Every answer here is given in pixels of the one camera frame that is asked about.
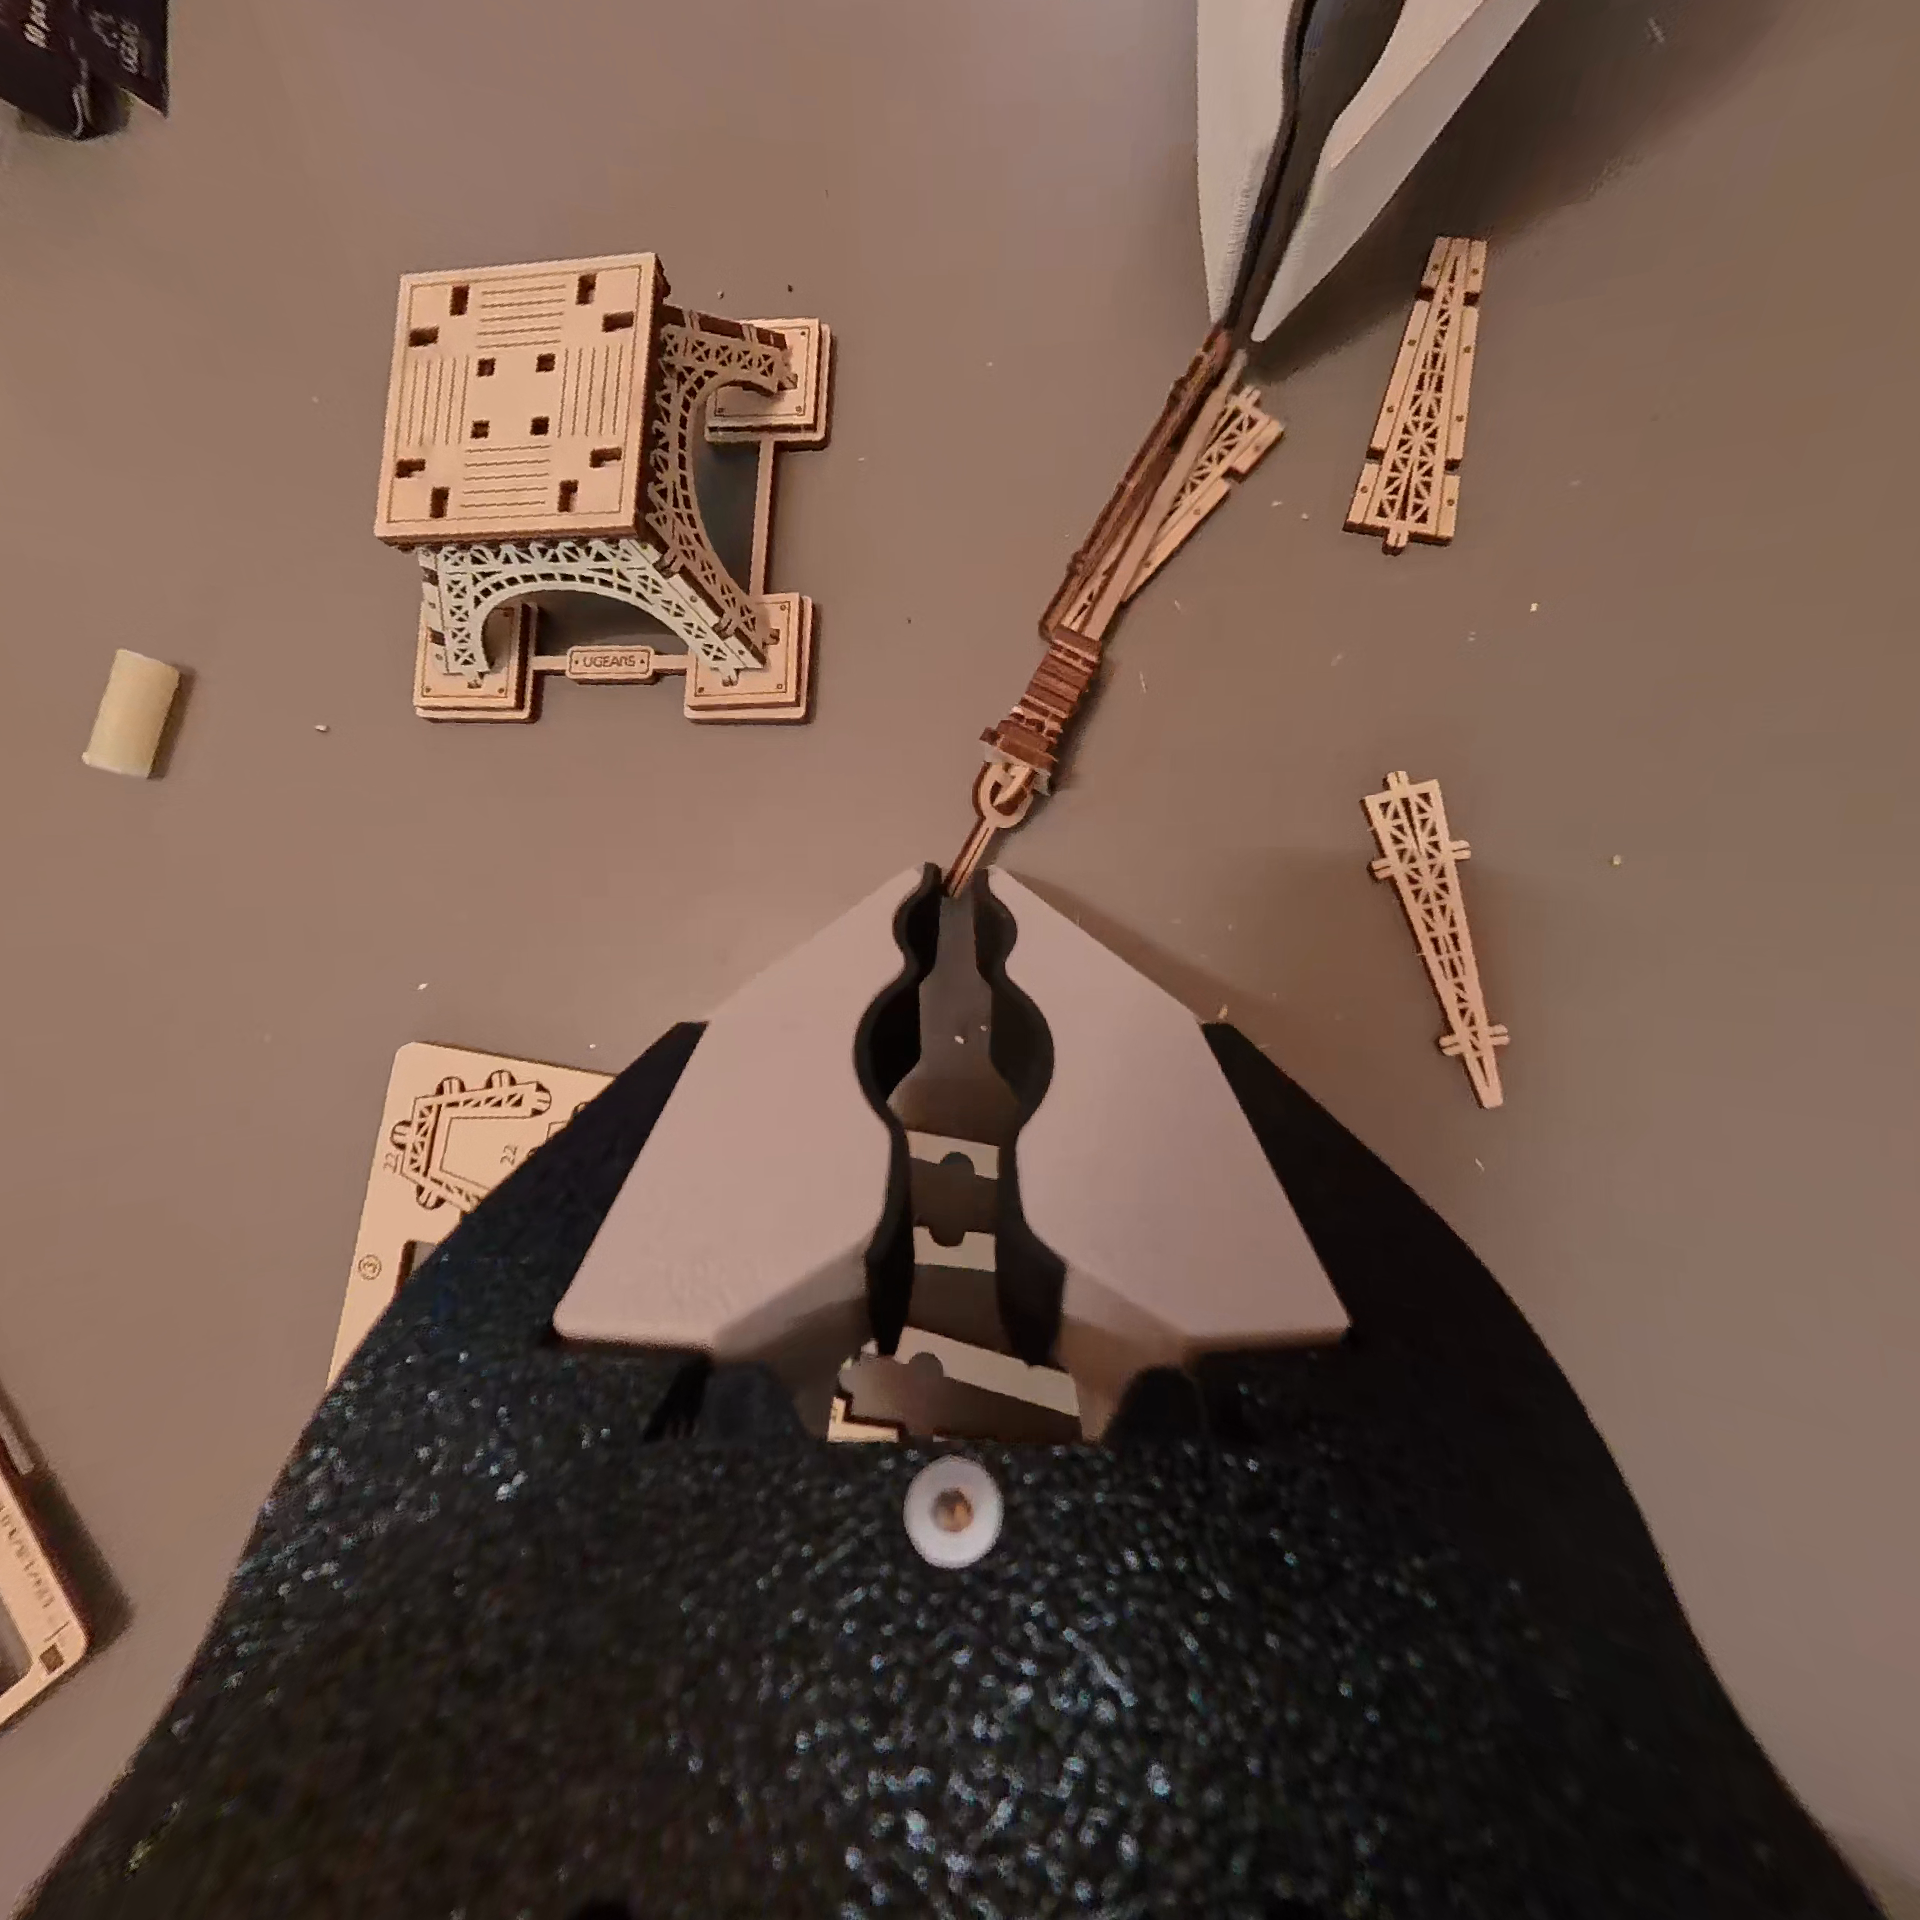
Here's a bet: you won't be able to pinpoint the narrow wooden lattice panel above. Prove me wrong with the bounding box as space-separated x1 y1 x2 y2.
1360 771 1508 1113

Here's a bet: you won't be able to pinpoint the joined wooden lattice panels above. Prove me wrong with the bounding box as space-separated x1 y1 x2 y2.
1039 326 1287 649

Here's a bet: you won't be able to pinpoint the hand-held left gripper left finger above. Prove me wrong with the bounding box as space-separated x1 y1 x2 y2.
551 864 962 1443

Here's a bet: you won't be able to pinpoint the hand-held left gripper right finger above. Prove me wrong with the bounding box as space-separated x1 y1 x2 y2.
966 866 1356 1443

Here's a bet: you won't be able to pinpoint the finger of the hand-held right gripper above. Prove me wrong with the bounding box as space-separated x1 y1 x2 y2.
1197 0 1322 330
1247 0 1547 347

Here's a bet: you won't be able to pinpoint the wooden parts sheet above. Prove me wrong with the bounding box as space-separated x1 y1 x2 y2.
326 1040 1082 1444

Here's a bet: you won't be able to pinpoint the small cream wax block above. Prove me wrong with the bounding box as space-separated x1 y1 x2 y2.
82 646 184 782

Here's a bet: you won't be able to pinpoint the wooden parts frame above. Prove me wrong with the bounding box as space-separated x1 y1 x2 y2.
0 1394 91 1728

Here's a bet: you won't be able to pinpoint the grey desk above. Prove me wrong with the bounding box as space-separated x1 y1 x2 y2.
0 0 1920 1920

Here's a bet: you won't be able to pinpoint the wide wooden lattice panel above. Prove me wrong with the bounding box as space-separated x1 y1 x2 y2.
1340 236 1490 557

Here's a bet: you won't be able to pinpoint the purple model kit box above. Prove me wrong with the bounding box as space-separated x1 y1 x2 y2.
0 0 172 140

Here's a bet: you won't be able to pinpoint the wooden tower base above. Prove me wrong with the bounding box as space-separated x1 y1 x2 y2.
373 251 837 728

